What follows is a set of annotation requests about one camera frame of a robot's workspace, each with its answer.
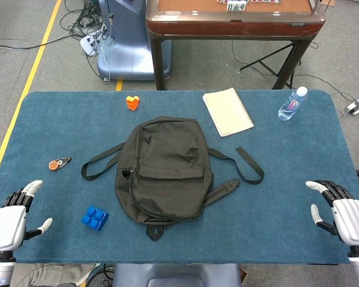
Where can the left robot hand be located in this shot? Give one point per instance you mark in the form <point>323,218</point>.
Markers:
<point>7,224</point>

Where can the blue felt table cloth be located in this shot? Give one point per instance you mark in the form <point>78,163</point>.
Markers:
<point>272,194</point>

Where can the blue-grey machine base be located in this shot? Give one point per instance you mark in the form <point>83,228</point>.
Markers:
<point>125,45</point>

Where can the clear plastic water bottle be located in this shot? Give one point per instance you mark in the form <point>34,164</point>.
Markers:
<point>290,106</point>

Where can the blue building block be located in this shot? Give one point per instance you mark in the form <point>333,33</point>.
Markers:
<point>95,218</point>

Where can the beige spiral notebook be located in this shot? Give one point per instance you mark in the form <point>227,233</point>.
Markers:
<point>227,112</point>

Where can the orange correction tape dispenser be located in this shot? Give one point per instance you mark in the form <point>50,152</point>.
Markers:
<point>55,164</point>

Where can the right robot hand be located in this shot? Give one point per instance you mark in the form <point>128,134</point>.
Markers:
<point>351,221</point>

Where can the orange plastic block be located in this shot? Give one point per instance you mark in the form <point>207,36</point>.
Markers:
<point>132,103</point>

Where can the black backpack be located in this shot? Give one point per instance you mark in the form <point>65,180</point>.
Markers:
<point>164,167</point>

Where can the green mahjong tiles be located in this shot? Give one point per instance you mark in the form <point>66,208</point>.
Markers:
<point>236,6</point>

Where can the grey robot torso base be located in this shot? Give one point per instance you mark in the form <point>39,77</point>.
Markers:
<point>176,275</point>

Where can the brown mahjong table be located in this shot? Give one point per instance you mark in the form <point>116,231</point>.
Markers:
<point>233,25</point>

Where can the grey fabric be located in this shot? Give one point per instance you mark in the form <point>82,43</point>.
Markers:
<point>54,273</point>

